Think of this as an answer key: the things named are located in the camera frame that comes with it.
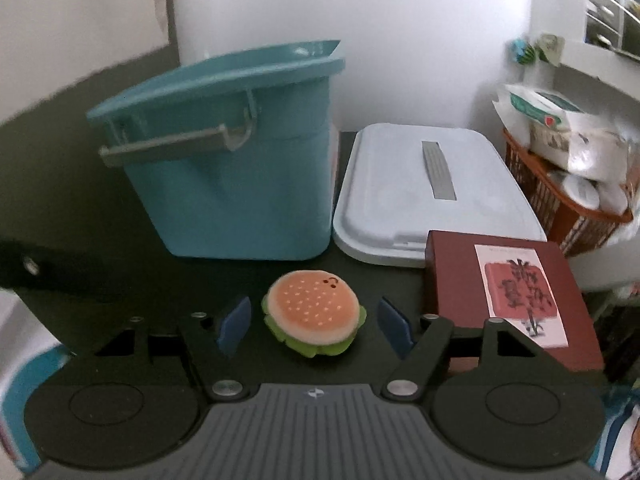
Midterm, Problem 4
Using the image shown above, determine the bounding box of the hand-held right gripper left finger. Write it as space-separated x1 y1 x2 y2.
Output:
92 296 252 402

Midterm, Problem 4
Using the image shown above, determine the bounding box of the black flat box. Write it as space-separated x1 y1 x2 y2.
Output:
150 130 501 396

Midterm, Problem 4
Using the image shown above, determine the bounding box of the clear green decoration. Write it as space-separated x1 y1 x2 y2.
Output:
537 33 567 67

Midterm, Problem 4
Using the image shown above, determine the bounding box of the white drawer organizer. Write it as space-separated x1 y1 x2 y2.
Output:
581 0 640 57

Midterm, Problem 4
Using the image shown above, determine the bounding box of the teal plastic storage bin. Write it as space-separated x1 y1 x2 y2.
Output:
85 38 347 262

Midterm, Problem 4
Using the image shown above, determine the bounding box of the white jar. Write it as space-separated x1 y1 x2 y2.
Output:
564 176 602 212

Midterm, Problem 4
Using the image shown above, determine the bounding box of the dark red box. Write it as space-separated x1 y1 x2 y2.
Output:
423 229 607 377

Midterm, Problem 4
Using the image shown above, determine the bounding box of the burger toy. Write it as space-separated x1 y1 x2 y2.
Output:
260 269 368 360

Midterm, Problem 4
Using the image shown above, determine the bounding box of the white shelf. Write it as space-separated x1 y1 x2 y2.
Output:
530 0 640 92

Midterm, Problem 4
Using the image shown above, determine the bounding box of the white bin lid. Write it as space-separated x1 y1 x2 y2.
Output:
331 122 549 269

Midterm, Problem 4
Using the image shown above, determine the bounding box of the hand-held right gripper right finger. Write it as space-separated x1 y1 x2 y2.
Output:
377 297 546 402

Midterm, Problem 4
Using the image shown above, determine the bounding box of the red plastic basket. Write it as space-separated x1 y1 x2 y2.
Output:
502 127 634 257

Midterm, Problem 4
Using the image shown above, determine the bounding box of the white wet wipes packet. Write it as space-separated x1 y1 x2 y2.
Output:
504 84 587 129

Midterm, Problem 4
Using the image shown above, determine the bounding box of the teal printed blanket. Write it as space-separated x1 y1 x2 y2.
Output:
0 344 72 477

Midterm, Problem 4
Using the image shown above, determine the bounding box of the teal flower decoration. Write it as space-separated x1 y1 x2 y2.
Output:
509 37 539 67

